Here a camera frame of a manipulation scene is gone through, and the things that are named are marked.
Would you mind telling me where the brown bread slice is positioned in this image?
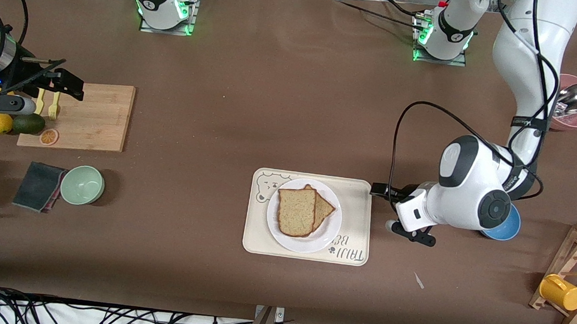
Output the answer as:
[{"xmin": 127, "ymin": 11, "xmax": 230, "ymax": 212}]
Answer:
[{"xmin": 275, "ymin": 185, "xmax": 318, "ymax": 239}]

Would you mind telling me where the white round plate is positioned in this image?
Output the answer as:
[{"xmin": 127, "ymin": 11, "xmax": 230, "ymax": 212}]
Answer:
[{"xmin": 264, "ymin": 175, "xmax": 346, "ymax": 257}]

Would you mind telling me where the yellow plastic fork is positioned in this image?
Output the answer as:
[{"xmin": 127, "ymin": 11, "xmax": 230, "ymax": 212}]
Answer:
[{"xmin": 47, "ymin": 91, "xmax": 62, "ymax": 121}]

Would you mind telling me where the cream bear print tray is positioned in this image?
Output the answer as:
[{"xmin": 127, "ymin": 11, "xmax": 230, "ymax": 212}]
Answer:
[{"xmin": 241, "ymin": 166, "xmax": 376, "ymax": 268}]

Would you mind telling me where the yellow plastic knife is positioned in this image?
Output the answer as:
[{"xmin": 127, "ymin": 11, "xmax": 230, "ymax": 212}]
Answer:
[{"xmin": 33, "ymin": 89, "xmax": 48, "ymax": 116}]

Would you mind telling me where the wooden cutting board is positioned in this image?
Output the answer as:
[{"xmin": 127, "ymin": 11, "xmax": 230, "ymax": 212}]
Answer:
[{"xmin": 16, "ymin": 76, "xmax": 137, "ymax": 156}]

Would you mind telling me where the dark green avocado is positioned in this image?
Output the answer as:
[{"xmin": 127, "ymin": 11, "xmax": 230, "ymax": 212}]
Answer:
[{"xmin": 11, "ymin": 111, "xmax": 47, "ymax": 136}]

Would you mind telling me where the orange fruit slice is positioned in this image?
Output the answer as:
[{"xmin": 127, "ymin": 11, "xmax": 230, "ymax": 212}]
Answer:
[{"xmin": 40, "ymin": 127, "xmax": 60, "ymax": 147}]

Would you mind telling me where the pale green bowl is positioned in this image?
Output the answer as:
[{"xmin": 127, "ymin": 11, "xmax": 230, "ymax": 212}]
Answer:
[{"xmin": 59, "ymin": 164, "xmax": 107, "ymax": 208}]

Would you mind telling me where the dark grey sponge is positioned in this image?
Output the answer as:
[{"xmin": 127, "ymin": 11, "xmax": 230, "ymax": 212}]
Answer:
[{"xmin": 11, "ymin": 160, "xmax": 68, "ymax": 214}]

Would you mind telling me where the blue bowl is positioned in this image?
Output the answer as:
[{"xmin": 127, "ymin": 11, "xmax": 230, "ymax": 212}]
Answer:
[{"xmin": 479, "ymin": 200, "xmax": 523, "ymax": 243}]

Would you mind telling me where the yellow cup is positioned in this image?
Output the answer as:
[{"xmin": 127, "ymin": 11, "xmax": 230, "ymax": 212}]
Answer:
[{"xmin": 537, "ymin": 273, "xmax": 577, "ymax": 312}]

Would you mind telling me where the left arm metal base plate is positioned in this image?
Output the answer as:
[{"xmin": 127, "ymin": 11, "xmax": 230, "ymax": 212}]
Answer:
[{"xmin": 409, "ymin": 11, "xmax": 472, "ymax": 68}]

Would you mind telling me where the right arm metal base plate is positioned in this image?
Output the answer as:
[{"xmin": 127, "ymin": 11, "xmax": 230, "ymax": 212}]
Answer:
[{"xmin": 139, "ymin": 0, "xmax": 202, "ymax": 37}]

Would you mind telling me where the black cable on tabletop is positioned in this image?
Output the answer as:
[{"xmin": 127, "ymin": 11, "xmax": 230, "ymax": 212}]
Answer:
[{"xmin": 329, "ymin": 0, "xmax": 428, "ymax": 33}]

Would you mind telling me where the black floor cable bundle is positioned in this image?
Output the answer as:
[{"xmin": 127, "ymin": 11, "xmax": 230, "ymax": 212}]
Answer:
[{"xmin": 0, "ymin": 273, "xmax": 257, "ymax": 324}]

